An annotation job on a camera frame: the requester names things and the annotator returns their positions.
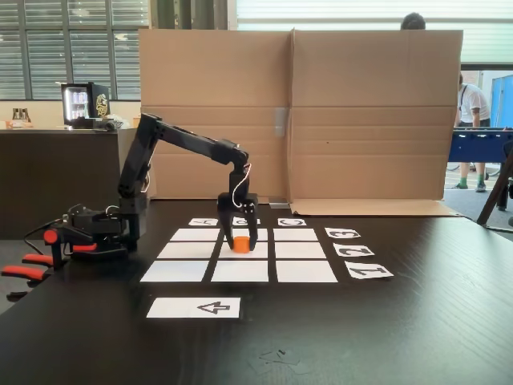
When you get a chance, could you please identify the white paper grid square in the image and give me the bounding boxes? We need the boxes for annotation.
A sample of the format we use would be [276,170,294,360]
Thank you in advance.
[169,228,222,242]
[139,260,211,283]
[275,260,339,283]
[218,241,269,260]
[156,241,216,260]
[210,260,269,283]
[273,228,320,242]
[223,228,269,242]
[274,241,328,260]

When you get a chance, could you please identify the paper label number 3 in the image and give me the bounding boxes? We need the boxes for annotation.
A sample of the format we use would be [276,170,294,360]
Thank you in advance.
[324,227,361,240]

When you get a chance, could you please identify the paper label number 2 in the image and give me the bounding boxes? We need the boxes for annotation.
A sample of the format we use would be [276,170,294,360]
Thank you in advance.
[333,242,376,258]

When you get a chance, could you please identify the white arrow paper sheet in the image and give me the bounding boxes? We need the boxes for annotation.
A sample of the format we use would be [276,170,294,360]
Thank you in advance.
[146,297,242,320]

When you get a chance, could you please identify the paper label number 1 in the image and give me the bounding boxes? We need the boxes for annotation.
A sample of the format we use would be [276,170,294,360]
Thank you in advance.
[344,260,395,280]

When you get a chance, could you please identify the white plastic bag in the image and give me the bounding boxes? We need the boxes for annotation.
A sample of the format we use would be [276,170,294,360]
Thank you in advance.
[106,113,131,130]

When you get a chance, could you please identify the clear tape scraps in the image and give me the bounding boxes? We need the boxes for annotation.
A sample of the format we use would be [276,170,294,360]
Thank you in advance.
[247,348,311,376]

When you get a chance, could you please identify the black mini fridge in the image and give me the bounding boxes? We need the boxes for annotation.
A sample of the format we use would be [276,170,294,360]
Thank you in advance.
[60,82,111,130]

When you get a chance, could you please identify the large brown cardboard screen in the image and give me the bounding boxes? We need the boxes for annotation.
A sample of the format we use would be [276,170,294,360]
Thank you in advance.
[137,26,465,218]

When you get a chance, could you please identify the red black table clamp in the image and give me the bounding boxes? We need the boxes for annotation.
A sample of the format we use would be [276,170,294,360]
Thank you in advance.
[0,227,99,302]

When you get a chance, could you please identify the dark wooden counter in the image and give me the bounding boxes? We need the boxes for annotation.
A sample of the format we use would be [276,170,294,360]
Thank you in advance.
[0,127,142,241]

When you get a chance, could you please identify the grey window blinds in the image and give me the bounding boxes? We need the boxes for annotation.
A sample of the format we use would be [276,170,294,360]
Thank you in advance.
[0,0,150,102]

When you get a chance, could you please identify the white roller blind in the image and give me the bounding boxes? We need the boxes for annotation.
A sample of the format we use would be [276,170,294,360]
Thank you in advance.
[236,0,513,32]

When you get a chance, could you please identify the blue foosball table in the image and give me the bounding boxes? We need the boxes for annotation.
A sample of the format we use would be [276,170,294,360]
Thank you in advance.
[446,127,513,181]

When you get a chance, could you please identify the dark wooden stand leg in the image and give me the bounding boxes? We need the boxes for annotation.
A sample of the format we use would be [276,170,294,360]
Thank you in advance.
[475,140,513,236]

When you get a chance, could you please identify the person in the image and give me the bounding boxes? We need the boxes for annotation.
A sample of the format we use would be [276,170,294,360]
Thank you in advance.
[400,12,426,31]
[450,71,493,194]

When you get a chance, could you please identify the blue panel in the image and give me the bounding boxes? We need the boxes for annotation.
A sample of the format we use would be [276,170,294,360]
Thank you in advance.
[491,74,513,129]

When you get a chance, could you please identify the white red servo cable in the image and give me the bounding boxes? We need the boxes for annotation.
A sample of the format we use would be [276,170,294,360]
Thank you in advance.
[231,162,254,209]

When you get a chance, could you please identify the black power cable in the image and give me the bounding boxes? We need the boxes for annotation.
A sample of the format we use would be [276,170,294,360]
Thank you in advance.
[22,216,65,257]

